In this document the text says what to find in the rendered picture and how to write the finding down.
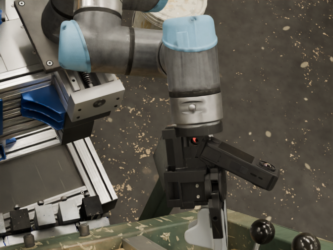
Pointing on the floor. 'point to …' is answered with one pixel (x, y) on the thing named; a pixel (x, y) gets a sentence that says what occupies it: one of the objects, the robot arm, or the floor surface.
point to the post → (156, 204)
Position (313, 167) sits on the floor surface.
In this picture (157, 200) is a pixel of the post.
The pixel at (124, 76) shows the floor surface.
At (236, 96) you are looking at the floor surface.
